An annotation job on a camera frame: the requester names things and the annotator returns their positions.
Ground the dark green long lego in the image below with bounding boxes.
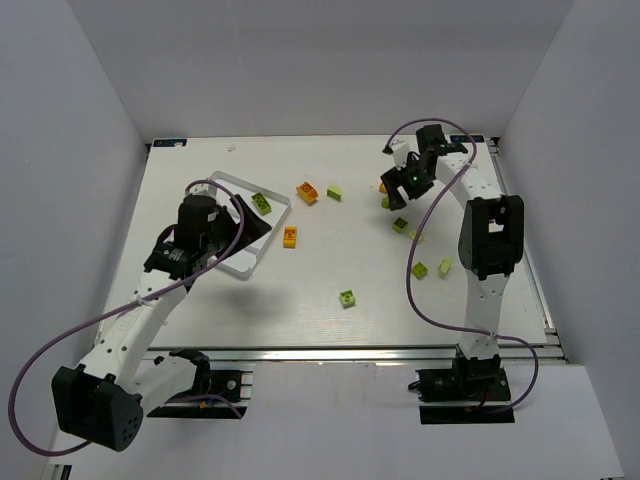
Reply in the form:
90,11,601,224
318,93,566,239
251,192,272,215

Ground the dark green square lego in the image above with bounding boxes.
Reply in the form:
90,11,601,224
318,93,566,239
392,217,408,234

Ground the light green lego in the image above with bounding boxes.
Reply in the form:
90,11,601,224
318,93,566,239
326,185,343,202

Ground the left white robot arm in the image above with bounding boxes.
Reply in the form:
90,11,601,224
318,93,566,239
52,194,272,452

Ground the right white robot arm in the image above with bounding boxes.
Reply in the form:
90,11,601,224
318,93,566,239
381,124,524,362

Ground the white divided sorting tray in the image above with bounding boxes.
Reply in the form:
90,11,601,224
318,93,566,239
209,171,291,280

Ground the blue label right corner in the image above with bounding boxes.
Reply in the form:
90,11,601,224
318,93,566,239
449,135,486,144

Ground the blue label corner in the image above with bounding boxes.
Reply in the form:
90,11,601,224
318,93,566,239
449,135,486,144
152,138,187,148

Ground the blue label left corner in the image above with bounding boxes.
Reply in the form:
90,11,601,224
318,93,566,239
152,138,187,148

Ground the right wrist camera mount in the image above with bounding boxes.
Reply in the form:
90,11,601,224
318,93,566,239
383,140,411,170

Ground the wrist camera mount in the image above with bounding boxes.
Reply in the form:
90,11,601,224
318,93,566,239
383,140,411,170
184,179,218,199

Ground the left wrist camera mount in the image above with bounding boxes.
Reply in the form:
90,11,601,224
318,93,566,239
184,179,218,199

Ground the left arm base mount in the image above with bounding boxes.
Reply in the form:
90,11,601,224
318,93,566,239
147,349,252,420

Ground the aluminium front rail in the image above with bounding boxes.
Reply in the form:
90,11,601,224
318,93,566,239
143,344,565,362

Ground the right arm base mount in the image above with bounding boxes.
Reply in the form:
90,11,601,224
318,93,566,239
408,352,515,425

